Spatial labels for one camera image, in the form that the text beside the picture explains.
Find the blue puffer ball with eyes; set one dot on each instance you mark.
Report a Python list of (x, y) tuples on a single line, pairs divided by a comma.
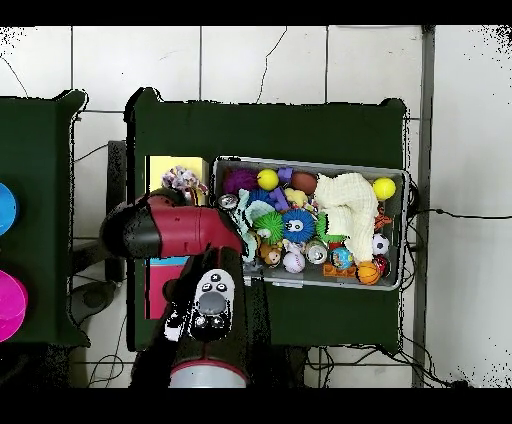
[(306, 220)]

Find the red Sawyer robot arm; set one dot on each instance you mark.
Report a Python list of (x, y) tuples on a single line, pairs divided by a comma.
[(180, 232)]

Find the wooden box with three holes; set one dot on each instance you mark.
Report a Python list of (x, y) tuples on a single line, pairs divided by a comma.
[(160, 168)]

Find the light teal cloth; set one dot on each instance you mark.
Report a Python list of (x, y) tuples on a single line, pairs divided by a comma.
[(260, 208)]

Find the green spiky puffer ball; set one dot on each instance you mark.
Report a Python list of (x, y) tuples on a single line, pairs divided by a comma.
[(270, 224)]

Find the yellow ball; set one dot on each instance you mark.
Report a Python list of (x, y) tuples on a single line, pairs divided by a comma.
[(268, 179), (384, 188)]

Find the purple spiky ball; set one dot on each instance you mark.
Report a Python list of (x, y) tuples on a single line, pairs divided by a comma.
[(240, 180)]

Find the white baseball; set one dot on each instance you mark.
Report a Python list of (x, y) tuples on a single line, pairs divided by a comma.
[(294, 262)]

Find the dark green table cloth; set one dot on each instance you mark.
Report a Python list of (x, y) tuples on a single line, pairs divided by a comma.
[(280, 132), (40, 160)]

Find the cream knitted cloth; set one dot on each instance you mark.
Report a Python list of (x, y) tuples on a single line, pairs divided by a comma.
[(348, 200)]

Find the orange toy basketball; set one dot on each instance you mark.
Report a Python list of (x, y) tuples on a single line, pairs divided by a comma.
[(368, 272)]

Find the small soccer ball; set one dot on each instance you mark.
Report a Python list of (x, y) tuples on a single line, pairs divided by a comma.
[(380, 244)]

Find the grey stand base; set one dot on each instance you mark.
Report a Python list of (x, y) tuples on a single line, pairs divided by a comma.
[(94, 298)]

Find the blue round bowl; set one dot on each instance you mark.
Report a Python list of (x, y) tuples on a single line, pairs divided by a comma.
[(6, 210)]

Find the magenta round bowl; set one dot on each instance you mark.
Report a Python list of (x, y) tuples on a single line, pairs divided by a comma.
[(10, 304)]

